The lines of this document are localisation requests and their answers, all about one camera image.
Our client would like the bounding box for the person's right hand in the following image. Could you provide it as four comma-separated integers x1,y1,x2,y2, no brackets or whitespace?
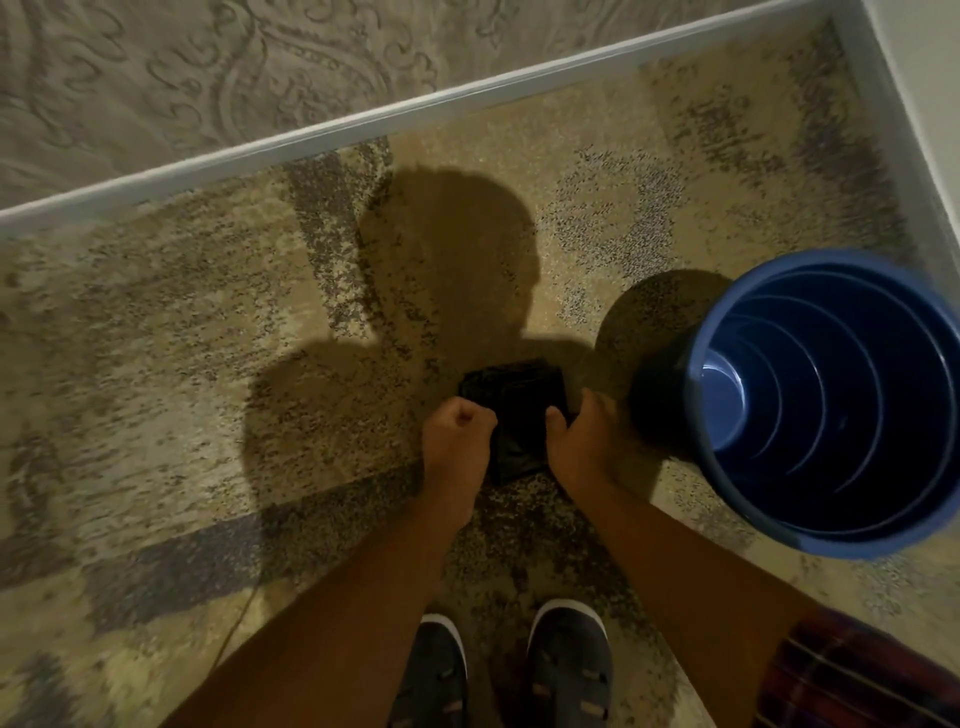
543,387,625,501

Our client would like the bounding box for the person's left hand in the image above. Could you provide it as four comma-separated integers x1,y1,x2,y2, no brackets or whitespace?
421,396,501,514

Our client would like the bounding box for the black plastic bag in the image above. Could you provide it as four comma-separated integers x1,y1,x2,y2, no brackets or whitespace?
458,359,576,488

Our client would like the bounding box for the person's left forearm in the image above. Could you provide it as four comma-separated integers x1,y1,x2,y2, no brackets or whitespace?
160,501,478,728

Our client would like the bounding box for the person's right forearm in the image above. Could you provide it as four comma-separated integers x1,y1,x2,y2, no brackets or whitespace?
576,477,820,728

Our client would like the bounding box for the person's right dark shoe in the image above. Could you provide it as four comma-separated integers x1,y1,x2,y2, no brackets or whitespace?
523,597,615,728

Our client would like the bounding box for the person's dark shoe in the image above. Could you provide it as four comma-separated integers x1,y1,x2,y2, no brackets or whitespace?
388,612,471,728
523,597,615,728

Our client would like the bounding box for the person's left dark shoe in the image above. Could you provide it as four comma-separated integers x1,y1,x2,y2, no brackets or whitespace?
388,612,471,728

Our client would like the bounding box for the blue plastic bucket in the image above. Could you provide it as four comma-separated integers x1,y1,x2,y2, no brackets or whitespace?
627,249,960,561

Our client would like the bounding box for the beige patterned rug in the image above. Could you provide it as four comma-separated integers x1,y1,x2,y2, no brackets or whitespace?
0,15,960,728

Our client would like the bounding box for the white baseboard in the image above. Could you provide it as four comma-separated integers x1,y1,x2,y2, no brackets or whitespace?
0,0,960,264

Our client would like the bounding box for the red plaid shirt sleeve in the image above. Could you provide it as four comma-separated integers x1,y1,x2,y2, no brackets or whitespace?
753,606,960,728

